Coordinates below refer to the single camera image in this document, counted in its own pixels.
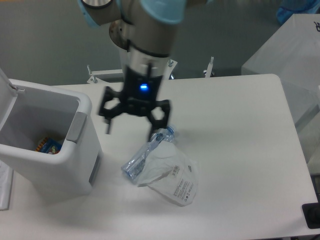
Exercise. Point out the white pedestal base bracket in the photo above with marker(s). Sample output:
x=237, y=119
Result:
x=101, y=76

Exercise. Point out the white push-lid trash can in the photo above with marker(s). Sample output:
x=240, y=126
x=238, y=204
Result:
x=47, y=135

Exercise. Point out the crushed clear plastic bottle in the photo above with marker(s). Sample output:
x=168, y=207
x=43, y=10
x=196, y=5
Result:
x=134, y=167

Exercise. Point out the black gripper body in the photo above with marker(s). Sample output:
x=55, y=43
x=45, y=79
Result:
x=139, y=92

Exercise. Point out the colourful packet inside bin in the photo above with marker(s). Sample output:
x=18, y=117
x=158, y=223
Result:
x=48, y=146

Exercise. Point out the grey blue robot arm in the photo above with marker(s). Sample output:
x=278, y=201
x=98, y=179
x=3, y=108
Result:
x=148, y=35

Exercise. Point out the clear printed plastic bag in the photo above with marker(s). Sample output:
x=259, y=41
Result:
x=171, y=173

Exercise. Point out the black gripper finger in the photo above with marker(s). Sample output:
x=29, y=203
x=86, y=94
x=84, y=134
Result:
x=161, y=120
x=111, y=105

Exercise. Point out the black device at corner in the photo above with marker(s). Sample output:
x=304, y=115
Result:
x=311, y=213

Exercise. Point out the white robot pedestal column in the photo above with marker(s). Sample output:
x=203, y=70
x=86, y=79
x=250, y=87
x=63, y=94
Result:
x=124, y=56

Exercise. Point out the white box at right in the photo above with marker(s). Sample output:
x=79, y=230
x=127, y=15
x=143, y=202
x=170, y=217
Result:
x=293, y=54

